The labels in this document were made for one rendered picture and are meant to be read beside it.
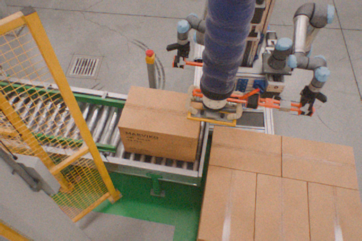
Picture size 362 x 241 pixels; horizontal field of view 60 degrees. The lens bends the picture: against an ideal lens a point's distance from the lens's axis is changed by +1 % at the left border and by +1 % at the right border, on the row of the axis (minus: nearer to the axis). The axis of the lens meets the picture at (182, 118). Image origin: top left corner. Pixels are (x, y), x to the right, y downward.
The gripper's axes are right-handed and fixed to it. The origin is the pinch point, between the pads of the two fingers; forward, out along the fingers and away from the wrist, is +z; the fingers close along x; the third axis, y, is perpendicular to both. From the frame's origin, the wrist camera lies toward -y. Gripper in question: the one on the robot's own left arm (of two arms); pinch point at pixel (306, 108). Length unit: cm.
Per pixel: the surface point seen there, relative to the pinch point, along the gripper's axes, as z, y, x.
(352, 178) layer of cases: 69, -59, 8
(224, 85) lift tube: -21, 56, 10
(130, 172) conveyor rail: 79, 120, 36
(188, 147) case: 45, 74, 21
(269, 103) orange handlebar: -1.2, 24.2, 1.9
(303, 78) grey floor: 123, -41, -147
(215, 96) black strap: -12, 60, 13
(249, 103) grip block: -2.1, 37.5, 5.8
